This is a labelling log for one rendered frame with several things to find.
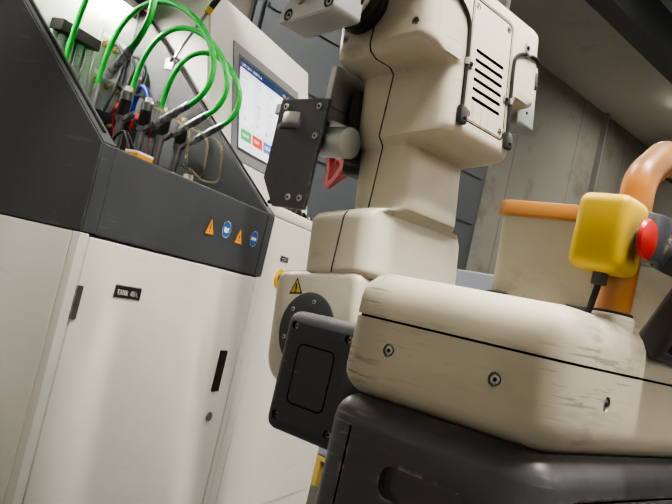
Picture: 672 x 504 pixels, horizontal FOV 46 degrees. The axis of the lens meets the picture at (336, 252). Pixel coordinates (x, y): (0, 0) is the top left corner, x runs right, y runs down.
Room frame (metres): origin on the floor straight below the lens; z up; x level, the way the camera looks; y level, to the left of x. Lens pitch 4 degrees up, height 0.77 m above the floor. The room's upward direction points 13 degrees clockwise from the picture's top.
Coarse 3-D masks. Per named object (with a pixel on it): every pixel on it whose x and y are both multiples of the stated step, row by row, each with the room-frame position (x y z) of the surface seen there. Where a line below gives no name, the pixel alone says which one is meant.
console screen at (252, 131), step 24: (240, 48) 2.28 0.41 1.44; (240, 72) 2.27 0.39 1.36; (264, 72) 2.43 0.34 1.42; (264, 96) 2.42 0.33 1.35; (288, 96) 2.59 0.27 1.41; (240, 120) 2.26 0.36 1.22; (264, 120) 2.41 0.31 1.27; (240, 144) 2.26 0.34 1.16; (264, 144) 2.41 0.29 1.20; (264, 168) 2.41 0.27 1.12
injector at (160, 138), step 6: (162, 114) 1.90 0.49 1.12; (162, 126) 1.90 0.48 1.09; (168, 126) 1.91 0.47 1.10; (156, 132) 1.91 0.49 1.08; (162, 132) 1.90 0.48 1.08; (156, 138) 1.90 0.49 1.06; (162, 138) 1.90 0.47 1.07; (168, 138) 1.90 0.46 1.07; (156, 144) 1.91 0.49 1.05; (162, 144) 1.91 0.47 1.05; (156, 150) 1.90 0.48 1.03; (156, 156) 1.91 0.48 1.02; (156, 162) 1.91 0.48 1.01
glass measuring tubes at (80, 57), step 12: (60, 24) 1.86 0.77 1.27; (72, 24) 1.89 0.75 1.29; (60, 36) 1.88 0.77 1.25; (84, 36) 1.93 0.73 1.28; (72, 48) 1.92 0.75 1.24; (84, 48) 1.98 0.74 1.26; (96, 48) 1.98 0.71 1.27; (72, 60) 1.94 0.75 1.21; (84, 60) 1.97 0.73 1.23; (84, 72) 1.97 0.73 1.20; (84, 84) 1.98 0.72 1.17
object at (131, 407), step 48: (96, 240) 1.39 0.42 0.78; (96, 288) 1.42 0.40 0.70; (144, 288) 1.55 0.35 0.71; (192, 288) 1.71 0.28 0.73; (240, 288) 1.90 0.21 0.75; (96, 336) 1.45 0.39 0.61; (144, 336) 1.58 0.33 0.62; (192, 336) 1.75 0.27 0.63; (240, 336) 1.96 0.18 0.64; (96, 384) 1.48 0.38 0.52; (144, 384) 1.62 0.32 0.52; (192, 384) 1.80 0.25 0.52; (48, 432) 1.39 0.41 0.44; (96, 432) 1.51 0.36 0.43; (144, 432) 1.66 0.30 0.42; (192, 432) 1.85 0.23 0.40; (48, 480) 1.42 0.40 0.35; (96, 480) 1.55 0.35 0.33; (144, 480) 1.70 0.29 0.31; (192, 480) 1.89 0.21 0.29
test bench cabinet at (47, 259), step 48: (0, 240) 1.41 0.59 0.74; (48, 240) 1.37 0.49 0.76; (0, 288) 1.40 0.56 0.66; (48, 288) 1.36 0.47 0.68; (0, 336) 1.39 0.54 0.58; (48, 336) 1.35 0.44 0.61; (0, 384) 1.38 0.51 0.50; (48, 384) 1.36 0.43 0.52; (0, 432) 1.37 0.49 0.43; (0, 480) 1.36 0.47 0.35
